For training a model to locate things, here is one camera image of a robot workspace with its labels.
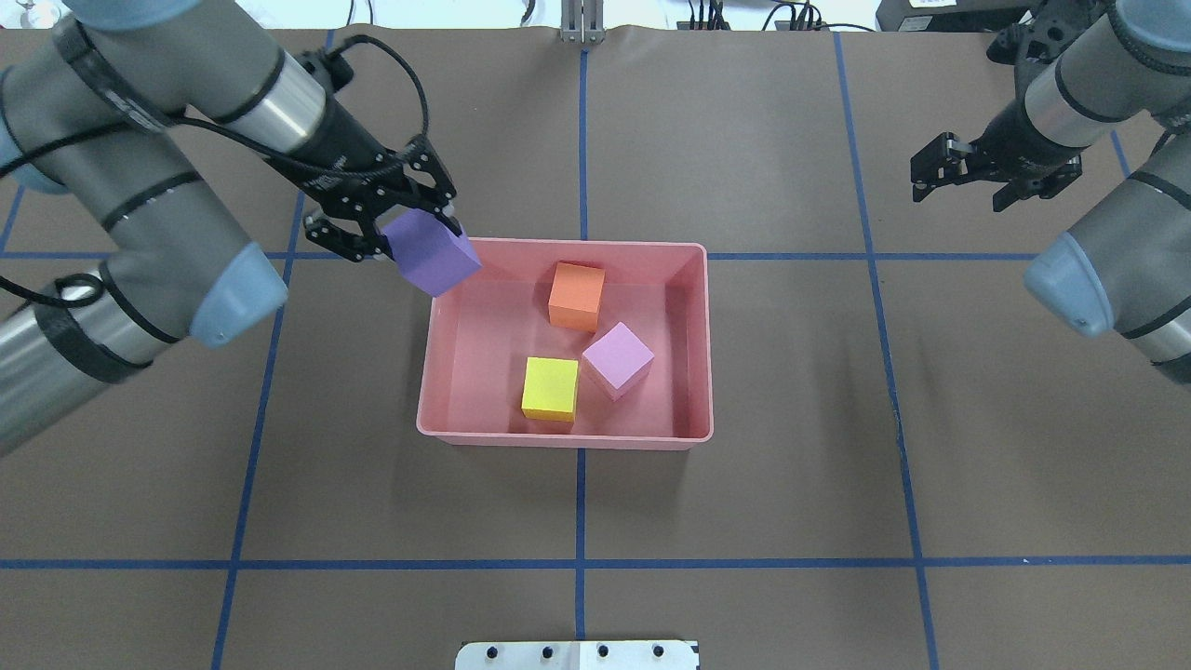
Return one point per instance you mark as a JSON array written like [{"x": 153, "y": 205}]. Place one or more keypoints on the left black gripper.
[{"x": 341, "y": 149}]

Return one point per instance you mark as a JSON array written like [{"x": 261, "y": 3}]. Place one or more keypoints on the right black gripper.
[{"x": 1007, "y": 140}]

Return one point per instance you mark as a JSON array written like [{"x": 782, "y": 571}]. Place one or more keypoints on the purple foam block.
[{"x": 428, "y": 254}]

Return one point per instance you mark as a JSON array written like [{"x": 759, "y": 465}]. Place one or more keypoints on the orange foam block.
[{"x": 575, "y": 296}]

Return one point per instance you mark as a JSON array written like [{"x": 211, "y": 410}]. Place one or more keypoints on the yellow foam block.
[{"x": 550, "y": 389}]

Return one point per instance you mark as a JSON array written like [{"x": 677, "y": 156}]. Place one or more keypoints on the pink foam block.
[{"x": 618, "y": 361}]

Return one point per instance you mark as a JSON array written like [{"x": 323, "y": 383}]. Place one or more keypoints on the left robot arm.
[{"x": 90, "y": 113}]

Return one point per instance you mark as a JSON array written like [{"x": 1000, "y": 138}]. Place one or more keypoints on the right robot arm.
[{"x": 1082, "y": 69}]

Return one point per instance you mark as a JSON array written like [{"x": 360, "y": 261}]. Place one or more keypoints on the pink plastic bin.
[{"x": 482, "y": 333}]

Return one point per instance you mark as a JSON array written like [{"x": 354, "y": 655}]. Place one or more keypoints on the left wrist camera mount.
[{"x": 329, "y": 68}]

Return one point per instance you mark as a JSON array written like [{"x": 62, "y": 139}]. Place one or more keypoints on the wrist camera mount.
[
  {"x": 1052, "y": 28},
  {"x": 329, "y": 68}
]

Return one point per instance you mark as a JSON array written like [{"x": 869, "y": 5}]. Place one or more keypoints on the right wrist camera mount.
[{"x": 1052, "y": 28}]

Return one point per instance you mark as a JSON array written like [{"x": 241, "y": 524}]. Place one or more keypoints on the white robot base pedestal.
[{"x": 580, "y": 654}]

